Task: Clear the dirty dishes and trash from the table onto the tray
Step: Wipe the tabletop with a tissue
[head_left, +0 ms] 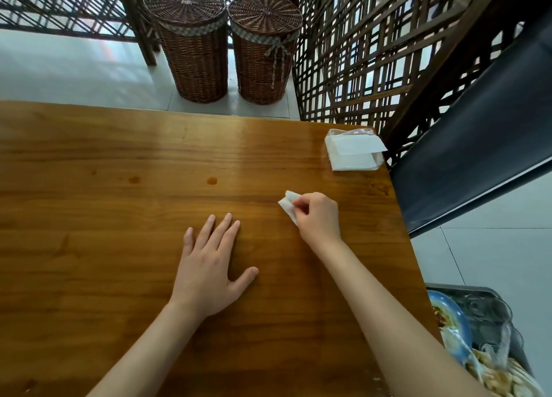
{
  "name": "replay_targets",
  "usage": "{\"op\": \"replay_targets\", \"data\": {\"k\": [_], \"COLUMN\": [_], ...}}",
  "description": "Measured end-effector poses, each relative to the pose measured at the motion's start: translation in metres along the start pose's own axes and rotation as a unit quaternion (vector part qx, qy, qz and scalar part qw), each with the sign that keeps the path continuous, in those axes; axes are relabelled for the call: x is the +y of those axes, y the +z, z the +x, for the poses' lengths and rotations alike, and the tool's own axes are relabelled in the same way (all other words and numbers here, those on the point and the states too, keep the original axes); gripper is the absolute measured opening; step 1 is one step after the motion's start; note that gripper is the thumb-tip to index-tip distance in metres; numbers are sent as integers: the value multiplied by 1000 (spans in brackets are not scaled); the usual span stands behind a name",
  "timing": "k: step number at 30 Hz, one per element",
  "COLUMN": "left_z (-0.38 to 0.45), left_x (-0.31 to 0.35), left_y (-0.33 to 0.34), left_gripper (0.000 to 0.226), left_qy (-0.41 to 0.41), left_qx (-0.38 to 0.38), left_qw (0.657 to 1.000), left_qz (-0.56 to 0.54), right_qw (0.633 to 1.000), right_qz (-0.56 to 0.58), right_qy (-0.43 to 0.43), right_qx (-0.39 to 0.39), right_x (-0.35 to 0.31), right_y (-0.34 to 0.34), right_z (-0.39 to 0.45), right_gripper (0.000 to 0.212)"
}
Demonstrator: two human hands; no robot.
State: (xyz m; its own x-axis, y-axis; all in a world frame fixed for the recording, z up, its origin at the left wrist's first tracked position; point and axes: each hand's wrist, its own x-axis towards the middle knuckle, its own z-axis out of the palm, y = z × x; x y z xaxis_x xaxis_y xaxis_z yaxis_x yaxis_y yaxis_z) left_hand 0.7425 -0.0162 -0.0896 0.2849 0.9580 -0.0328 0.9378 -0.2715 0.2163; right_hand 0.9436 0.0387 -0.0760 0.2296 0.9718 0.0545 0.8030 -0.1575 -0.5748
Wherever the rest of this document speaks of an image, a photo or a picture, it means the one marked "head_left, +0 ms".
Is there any person's right hand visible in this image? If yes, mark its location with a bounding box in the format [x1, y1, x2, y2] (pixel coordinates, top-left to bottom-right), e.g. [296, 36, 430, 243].
[292, 192, 344, 251]

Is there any person's left hand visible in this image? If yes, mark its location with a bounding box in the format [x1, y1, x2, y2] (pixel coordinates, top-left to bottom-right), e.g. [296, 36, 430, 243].
[169, 213, 259, 320]

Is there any white napkin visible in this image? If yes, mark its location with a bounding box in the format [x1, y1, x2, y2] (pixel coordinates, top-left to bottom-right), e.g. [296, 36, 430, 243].
[277, 190, 302, 226]

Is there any white paper napkin pack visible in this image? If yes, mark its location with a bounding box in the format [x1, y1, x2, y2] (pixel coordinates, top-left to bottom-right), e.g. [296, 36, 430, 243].
[324, 128, 388, 172]

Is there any blue rimmed plate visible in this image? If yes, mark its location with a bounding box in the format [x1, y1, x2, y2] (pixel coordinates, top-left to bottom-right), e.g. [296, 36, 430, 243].
[427, 290, 473, 363]

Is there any metal tray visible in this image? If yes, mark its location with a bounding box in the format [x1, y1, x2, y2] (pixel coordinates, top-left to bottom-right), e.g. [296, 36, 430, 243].
[424, 282, 544, 397]

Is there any pile of used napkins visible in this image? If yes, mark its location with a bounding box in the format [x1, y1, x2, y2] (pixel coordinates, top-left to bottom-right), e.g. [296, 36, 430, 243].
[465, 347, 546, 397]

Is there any person's right forearm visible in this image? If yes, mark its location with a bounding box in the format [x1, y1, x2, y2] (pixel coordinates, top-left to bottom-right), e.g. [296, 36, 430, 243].
[317, 239, 492, 397]

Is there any person's left forearm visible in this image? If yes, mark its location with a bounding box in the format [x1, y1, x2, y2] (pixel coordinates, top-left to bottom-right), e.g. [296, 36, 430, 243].
[86, 299, 208, 397]

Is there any dark wooden table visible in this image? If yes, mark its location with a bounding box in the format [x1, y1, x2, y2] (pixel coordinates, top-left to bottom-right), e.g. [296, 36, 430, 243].
[0, 100, 443, 397]

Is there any dark wooden lattice screen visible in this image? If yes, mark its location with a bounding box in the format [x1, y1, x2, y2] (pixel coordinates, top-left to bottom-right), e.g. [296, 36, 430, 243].
[293, 0, 475, 160]
[0, 0, 160, 67]

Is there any grey blue pillar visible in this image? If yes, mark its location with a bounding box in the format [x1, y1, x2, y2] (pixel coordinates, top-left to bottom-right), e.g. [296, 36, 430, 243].
[390, 17, 552, 238]

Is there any brown wicker lidded basket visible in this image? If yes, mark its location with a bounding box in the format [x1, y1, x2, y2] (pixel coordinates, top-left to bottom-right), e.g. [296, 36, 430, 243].
[143, 0, 229, 104]
[227, 0, 304, 106]

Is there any dark wooden post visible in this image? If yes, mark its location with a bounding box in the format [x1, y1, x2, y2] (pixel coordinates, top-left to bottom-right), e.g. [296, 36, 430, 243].
[381, 0, 523, 151]

